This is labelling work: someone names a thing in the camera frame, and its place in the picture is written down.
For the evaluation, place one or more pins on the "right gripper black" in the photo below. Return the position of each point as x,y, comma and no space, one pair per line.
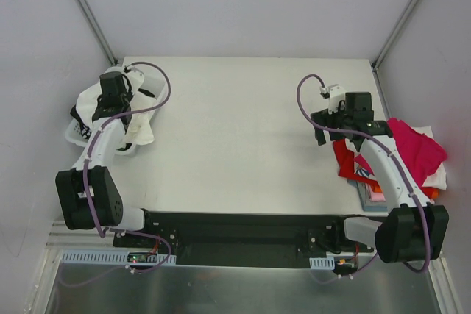
323,121

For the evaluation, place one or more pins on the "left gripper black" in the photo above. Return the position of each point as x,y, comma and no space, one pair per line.
78,116

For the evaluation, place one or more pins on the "white floral print t-shirt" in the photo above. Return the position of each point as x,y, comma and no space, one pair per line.
150,93

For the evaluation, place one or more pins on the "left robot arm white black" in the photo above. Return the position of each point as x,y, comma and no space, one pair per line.
88,195

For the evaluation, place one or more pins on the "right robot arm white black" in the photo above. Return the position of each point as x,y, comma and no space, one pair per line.
414,229

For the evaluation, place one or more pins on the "red t-shirt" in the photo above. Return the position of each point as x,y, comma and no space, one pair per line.
345,160

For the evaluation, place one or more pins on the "white plastic laundry basket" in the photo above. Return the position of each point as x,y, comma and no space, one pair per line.
107,133

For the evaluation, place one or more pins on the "black printed t-shirt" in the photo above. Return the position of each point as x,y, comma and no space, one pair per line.
83,130

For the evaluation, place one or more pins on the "light blue folded t-shirt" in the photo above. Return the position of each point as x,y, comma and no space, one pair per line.
367,205

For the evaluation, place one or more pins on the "pink folded t-shirt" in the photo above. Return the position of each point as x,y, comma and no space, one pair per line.
376,196

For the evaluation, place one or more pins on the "magenta t-shirt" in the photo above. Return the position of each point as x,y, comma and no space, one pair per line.
421,155

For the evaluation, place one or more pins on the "orange folded t-shirt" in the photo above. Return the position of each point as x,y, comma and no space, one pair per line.
431,192

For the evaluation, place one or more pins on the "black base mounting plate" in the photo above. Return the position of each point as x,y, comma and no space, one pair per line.
243,240

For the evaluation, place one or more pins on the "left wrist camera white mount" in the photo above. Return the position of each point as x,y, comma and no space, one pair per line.
134,73

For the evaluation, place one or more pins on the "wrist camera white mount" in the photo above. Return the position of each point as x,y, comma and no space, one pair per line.
335,94
134,73

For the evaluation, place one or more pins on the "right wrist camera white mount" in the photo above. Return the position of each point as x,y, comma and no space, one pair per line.
335,94

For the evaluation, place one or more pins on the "right grey cable duct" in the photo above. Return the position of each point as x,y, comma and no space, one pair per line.
322,263

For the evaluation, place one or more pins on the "grey cable duct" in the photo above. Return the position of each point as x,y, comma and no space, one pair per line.
322,263
100,257

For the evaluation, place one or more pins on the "left aluminium frame post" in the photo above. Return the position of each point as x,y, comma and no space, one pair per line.
96,30

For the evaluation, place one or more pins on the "aluminium frame post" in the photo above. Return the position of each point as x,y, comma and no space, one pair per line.
398,27
96,30

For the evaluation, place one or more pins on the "aluminium rail profile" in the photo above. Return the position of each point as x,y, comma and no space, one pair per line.
60,235

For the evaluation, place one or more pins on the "left grey cable duct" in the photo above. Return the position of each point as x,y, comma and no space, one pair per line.
100,257

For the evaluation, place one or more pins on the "right aluminium frame post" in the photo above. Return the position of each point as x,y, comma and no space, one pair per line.
398,27

